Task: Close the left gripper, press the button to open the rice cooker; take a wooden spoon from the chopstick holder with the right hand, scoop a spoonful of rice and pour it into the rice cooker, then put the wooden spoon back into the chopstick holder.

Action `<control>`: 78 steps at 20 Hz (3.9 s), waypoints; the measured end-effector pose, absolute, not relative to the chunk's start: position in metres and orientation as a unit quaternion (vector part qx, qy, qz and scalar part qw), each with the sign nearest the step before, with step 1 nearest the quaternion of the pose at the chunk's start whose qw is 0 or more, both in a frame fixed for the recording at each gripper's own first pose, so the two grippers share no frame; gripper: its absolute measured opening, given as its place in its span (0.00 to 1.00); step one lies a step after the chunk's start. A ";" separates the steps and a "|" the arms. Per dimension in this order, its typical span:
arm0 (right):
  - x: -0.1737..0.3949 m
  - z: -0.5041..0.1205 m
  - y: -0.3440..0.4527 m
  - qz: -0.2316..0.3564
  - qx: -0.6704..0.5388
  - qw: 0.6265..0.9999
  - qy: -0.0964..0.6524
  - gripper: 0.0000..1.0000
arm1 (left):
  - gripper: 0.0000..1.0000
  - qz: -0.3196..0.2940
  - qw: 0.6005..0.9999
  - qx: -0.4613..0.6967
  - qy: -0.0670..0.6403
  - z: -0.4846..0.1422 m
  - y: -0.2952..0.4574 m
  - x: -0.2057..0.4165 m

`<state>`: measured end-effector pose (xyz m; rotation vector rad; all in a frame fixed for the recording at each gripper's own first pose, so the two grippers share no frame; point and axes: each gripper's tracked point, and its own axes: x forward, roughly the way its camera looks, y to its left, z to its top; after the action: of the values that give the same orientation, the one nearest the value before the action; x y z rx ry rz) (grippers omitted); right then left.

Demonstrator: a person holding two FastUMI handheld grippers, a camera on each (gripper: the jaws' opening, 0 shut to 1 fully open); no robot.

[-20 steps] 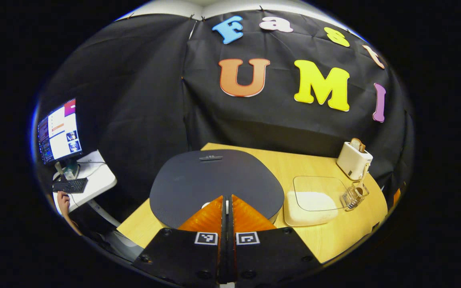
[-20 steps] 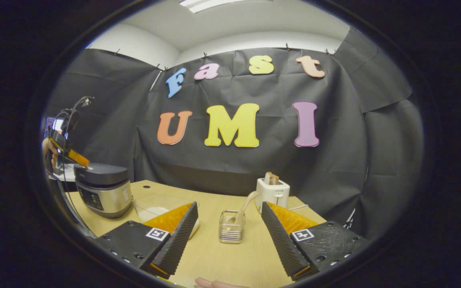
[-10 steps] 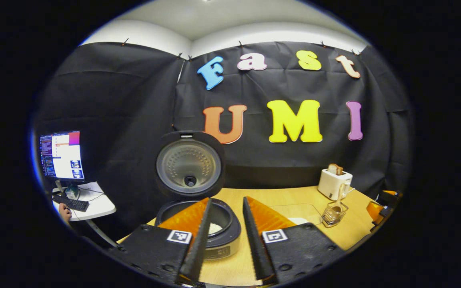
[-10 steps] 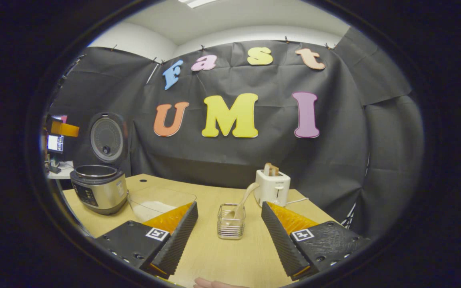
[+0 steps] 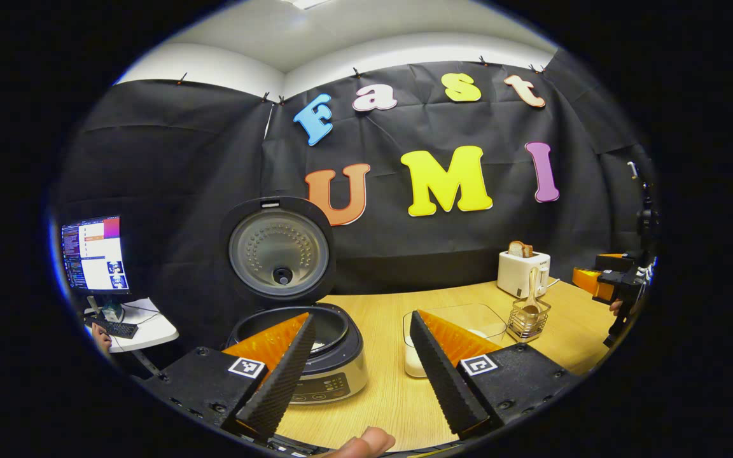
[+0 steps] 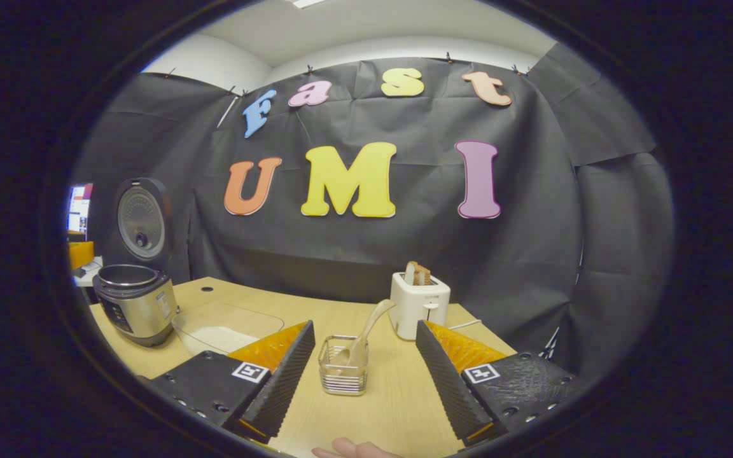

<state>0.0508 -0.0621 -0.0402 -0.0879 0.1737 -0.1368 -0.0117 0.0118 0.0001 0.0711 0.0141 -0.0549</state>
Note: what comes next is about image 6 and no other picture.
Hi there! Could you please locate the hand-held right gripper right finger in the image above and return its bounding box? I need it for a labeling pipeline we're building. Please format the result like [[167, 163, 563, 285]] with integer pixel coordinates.
[[415, 320, 587, 446]]

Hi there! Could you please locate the white side table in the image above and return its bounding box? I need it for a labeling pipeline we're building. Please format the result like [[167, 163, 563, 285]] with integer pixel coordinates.
[[74, 256, 104, 287]]

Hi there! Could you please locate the black backdrop cloth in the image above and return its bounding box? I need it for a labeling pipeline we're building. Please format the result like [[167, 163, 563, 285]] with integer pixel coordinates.
[[71, 41, 676, 382]]

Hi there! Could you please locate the black and silver rice cooker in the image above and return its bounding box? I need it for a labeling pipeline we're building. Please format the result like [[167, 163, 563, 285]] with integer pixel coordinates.
[[92, 177, 179, 348]]

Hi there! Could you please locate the wooden spoon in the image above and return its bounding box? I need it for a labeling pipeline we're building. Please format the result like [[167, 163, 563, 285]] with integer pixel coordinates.
[[332, 299, 396, 368]]

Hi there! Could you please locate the toasted bread slice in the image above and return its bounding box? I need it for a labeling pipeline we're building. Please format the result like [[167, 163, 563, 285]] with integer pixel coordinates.
[[403, 261, 432, 286]]

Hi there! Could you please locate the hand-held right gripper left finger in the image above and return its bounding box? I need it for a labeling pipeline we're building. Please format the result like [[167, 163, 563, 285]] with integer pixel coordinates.
[[150, 320, 316, 444]]

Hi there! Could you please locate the computer monitor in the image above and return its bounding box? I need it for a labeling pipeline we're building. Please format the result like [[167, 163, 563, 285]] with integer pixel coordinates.
[[67, 183, 94, 235]]

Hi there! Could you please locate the clear glass dish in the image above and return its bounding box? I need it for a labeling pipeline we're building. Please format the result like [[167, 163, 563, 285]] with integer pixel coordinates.
[[171, 302, 286, 357]]

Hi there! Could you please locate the white toaster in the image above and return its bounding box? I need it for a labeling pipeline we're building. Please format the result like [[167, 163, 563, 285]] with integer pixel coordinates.
[[389, 272, 451, 341]]

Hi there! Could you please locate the metal wire chopstick holder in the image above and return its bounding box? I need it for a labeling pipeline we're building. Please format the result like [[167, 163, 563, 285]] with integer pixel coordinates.
[[318, 335, 369, 396]]

